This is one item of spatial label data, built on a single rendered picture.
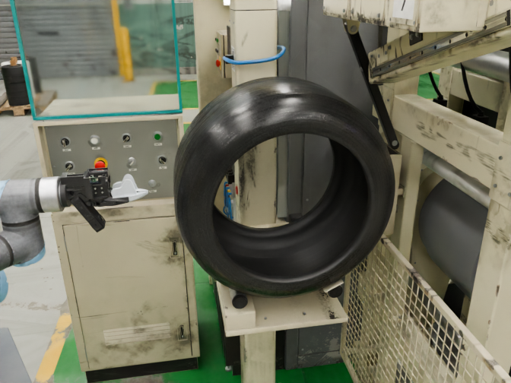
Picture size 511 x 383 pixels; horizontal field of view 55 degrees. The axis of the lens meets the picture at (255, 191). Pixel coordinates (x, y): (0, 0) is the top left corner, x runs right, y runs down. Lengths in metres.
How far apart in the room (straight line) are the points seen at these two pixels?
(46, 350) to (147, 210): 1.10
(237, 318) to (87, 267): 0.93
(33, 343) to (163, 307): 0.89
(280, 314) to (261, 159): 0.50
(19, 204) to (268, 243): 0.75
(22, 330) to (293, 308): 1.85
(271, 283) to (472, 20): 0.79
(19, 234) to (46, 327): 1.69
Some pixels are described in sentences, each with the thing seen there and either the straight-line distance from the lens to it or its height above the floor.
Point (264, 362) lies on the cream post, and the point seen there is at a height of 0.33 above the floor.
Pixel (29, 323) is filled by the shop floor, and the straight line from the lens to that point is 3.08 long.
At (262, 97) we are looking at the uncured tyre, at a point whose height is 1.48.
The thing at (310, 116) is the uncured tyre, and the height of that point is 1.43.
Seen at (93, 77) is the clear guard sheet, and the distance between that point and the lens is 1.93.
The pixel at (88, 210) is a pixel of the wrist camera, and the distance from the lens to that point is 1.33.
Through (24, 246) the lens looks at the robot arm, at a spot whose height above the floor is 1.13.
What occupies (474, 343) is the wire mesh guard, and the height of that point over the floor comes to 1.00.
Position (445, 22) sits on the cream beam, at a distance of 1.02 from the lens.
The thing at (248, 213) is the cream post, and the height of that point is 1.00.
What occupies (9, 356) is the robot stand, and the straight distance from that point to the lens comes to 1.89.
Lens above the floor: 1.73
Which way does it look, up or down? 23 degrees down
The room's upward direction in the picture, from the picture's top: 1 degrees counter-clockwise
